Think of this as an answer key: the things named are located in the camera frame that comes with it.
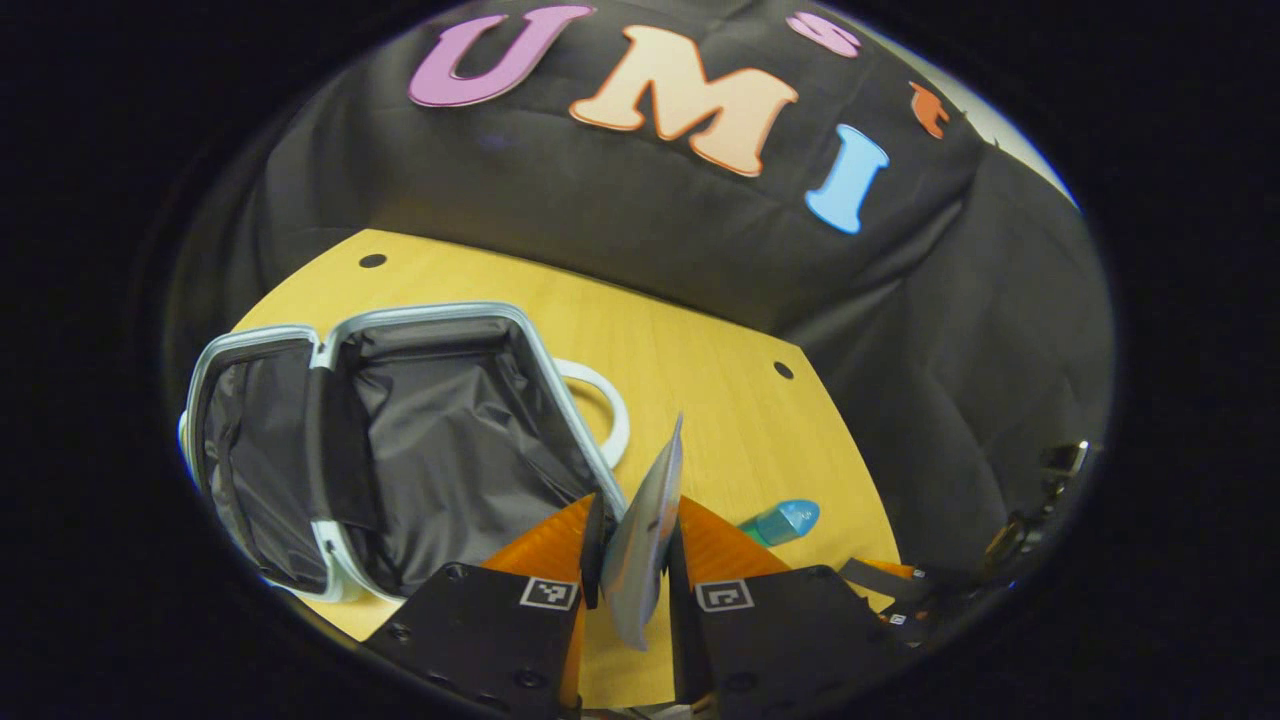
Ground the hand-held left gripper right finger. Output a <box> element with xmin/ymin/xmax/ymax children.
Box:
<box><xmin>666</xmin><ymin>495</ymin><xmax>906</xmax><ymax>709</ymax></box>

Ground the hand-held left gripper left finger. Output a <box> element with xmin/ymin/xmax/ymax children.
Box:
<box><xmin>362</xmin><ymin>490</ymin><xmax>608</xmax><ymax>719</ymax></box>

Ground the blue skin care tube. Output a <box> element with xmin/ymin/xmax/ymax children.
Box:
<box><xmin>738</xmin><ymin>498</ymin><xmax>822</xmax><ymax>549</ymax></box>

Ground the silver skin care sachet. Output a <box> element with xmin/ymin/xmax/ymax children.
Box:
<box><xmin>600</xmin><ymin>413</ymin><xmax>687</xmax><ymax>653</ymax></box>

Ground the white suitcase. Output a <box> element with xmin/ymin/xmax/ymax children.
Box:
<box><xmin>178</xmin><ymin>300</ymin><xmax>633</xmax><ymax>606</ymax></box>

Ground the black backdrop cloth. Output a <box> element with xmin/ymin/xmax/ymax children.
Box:
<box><xmin>165</xmin><ymin>0</ymin><xmax>1116</xmax><ymax>601</ymax></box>

